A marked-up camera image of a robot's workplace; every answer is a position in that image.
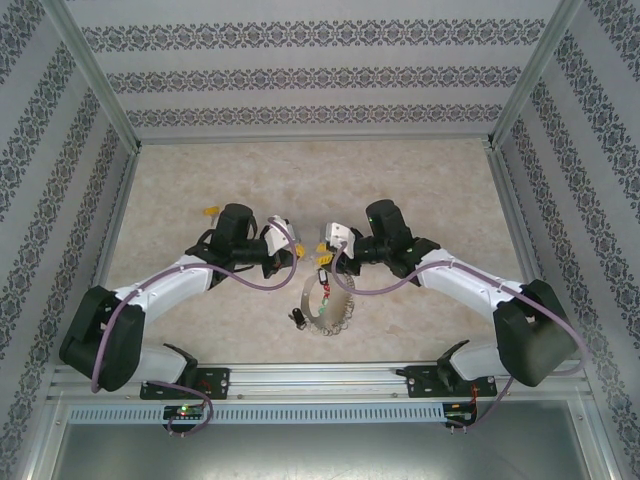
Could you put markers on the yellow key tag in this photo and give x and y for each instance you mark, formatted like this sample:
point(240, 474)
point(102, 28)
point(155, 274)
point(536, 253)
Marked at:
point(211, 211)

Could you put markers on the metal key plate with rings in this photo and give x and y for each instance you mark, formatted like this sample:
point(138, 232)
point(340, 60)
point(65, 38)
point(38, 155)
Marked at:
point(307, 300)

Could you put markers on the black key tag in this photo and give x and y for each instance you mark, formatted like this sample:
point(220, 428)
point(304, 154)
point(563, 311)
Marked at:
point(297, 317)

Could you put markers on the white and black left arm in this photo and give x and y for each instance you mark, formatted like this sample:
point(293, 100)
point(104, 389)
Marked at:
point(165, 285)

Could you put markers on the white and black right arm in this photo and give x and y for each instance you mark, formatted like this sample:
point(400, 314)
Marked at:
point(465, 285)

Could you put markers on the small circuit board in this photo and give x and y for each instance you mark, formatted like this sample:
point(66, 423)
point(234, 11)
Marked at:
point(457, 417)
point(185, 411)

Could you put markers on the grey metal sheet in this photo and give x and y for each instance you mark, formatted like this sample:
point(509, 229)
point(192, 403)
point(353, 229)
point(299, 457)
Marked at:
point(320, 455)

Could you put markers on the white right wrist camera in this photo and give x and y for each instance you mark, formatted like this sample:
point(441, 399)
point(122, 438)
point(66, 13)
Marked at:
point(339, 236)

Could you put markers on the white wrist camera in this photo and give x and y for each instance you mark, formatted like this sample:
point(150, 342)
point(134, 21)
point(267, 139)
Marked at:
point(339, 236)
point(279, 236)

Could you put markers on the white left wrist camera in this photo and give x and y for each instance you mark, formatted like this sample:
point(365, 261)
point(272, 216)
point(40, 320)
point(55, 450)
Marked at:
point(279, 236)

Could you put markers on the aluminium rear frame rail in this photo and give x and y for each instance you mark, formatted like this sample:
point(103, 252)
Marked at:
point(350, 137)

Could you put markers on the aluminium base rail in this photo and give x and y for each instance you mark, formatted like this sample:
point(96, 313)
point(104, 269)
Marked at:
point(320, 380)

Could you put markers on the black mount plate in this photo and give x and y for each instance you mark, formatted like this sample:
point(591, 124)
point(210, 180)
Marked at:
point(217, 385)
point(420, 382)

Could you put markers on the aluminium frame post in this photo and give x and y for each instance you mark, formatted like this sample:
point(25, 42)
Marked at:
point(535, 65)
point(90, 65)

